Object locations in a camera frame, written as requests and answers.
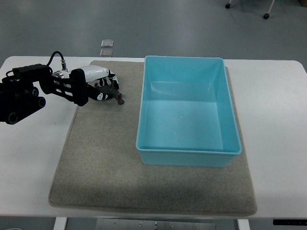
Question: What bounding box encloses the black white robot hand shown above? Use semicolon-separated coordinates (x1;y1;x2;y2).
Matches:
69;65;119;101

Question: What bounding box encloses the brown toy hippo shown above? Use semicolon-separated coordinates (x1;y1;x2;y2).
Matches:
94;83;124;105

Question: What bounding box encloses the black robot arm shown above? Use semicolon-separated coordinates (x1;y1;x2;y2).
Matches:
0;51;67;125

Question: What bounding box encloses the blue plastic box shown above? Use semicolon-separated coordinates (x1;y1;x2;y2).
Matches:
136;56;242;167

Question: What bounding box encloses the lower floor outlet plate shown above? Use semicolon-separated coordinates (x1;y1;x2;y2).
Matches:
100;49;113;57

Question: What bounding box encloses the floor outlet plate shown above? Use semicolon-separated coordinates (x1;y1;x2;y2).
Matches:
100;49;113;57
101;39;114;47

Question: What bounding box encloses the upper floor outlet plate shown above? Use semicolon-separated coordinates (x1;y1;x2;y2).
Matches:
101;39;114;47

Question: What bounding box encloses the grey felt mat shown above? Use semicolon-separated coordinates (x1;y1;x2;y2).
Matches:
49;61;257;216

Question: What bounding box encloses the left caster wheel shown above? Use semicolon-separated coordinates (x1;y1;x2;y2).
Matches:
225;3;231;9

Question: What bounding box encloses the caster wheel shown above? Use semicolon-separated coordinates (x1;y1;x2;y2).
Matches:
263;13;270;20
225;3;231;9

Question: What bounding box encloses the right caster wheel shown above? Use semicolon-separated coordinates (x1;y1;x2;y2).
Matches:
263;13;270;20

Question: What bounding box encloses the black table control panel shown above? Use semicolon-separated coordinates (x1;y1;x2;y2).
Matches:
273;219;307;226

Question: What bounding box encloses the grey metal table frame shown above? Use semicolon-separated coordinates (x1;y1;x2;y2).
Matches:
95;218;216;230

